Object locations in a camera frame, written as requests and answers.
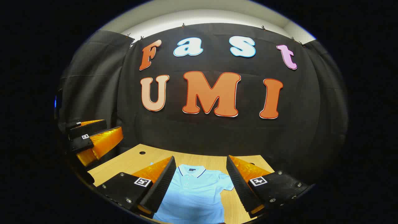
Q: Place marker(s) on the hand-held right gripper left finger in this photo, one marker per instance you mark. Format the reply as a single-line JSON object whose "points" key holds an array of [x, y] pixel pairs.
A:
{"points": [[161, 186]]}

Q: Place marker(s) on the light blue T-shirt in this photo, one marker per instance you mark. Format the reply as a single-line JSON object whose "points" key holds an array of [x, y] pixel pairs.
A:
{"points": [[196, 196]]}

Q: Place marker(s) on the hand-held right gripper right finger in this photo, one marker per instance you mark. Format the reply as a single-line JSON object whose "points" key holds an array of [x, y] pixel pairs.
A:
{"points": [[241, 189]]}

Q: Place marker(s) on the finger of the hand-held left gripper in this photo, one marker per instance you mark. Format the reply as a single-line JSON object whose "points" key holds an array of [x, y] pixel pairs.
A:
{"points": [[88, 128], [105, 141]]}

